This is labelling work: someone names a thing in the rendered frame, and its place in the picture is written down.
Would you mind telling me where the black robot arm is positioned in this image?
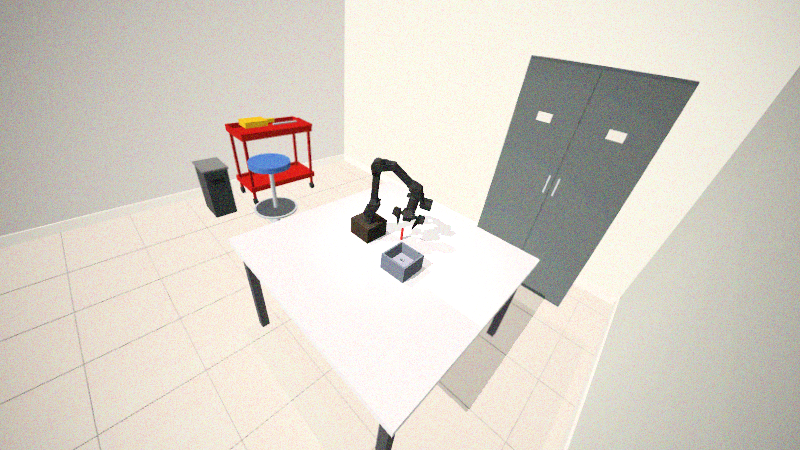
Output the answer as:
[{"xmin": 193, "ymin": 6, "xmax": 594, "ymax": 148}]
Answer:
[{"xmin": 362, "ymin": 157, "xmax": 433, "ymax": 224}]

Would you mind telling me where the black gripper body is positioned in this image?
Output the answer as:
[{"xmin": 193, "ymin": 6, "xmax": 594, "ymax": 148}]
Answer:
[{"xmin": 392, "ymin": 204, "xmax": 425, "ymax": 225}]

